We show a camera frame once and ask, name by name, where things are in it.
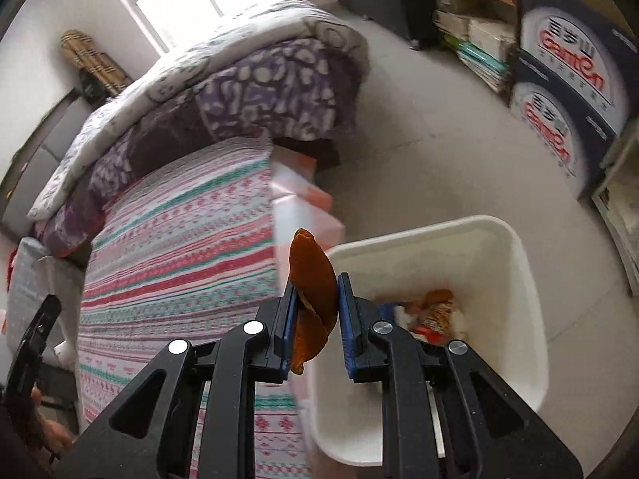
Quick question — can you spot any red snack wrapper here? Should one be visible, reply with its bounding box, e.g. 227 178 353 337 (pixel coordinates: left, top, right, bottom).
403 289 466 346

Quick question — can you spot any blue cardboard box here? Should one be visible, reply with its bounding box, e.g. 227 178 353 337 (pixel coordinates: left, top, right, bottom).
377 303 399 325

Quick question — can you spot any orange peel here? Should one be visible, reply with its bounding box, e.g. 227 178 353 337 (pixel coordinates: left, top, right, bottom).
289 228 338 375

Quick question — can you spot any white plastic trash bin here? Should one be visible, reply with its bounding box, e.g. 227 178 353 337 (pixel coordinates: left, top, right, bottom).
304 215 549 467

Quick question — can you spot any left hand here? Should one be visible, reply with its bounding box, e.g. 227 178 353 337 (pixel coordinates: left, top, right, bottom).
30 387 73 454

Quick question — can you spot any striped patterned tablecloth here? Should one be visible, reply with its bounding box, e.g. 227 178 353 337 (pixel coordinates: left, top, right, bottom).
73 136 313 479

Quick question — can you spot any grey cloth covered stand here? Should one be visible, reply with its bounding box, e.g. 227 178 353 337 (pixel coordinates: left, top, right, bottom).
6 237 85 370

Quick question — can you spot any grey padded bed headboard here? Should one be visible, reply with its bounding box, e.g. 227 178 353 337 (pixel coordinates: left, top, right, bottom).
1 89 92 242

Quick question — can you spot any lower Ganten water carton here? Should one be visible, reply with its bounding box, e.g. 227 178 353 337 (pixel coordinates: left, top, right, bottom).
510 51 616 199

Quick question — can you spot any ganten water carton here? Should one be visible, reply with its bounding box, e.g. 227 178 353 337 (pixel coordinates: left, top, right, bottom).
520 0 638 134
510 51 616 199

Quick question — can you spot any plaid coat on rack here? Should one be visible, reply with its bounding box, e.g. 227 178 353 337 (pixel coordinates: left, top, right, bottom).
61 29 132 109

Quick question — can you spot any stack of books on floor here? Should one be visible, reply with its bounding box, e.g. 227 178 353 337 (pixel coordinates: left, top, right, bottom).
433 11 516 94

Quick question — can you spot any upper Ganten water carton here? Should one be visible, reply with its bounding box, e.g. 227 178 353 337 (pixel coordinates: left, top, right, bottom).
520 0 638 134

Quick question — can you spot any black storage bench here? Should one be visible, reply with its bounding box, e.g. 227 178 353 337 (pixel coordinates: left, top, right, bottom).
338 0 439 50

